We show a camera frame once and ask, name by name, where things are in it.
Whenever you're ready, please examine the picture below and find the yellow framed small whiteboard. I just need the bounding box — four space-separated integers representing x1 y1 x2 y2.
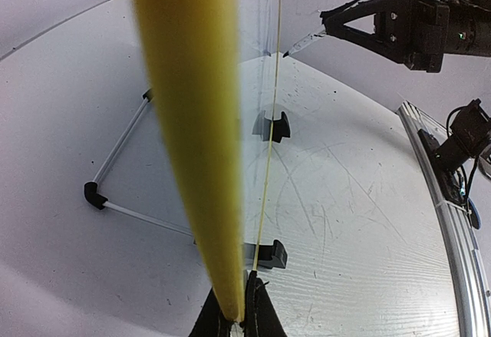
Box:
128 0 287 322

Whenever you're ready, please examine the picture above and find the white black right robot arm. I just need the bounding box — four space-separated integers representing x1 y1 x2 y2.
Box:
320 0 490 203

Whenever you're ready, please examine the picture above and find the black whiteboard stand clip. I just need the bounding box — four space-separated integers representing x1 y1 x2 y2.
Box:
252 111 291 144
243 240 288 269

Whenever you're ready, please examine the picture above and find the metal wire whiteboard stand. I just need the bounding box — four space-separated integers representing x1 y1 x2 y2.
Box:
83 91 194 243

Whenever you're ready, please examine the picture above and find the black whiteboard marker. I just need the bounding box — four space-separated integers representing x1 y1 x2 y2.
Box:
283 0 370 58

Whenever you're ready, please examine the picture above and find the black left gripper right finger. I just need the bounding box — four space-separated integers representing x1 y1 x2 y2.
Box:
243 271 286 337

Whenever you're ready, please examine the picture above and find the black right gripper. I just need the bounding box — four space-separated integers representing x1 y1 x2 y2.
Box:
320 0 490 73

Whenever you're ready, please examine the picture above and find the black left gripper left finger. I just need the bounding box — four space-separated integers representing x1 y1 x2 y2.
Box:
189 289 232 337

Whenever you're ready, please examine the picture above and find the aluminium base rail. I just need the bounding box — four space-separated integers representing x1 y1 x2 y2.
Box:
397 101 490 336

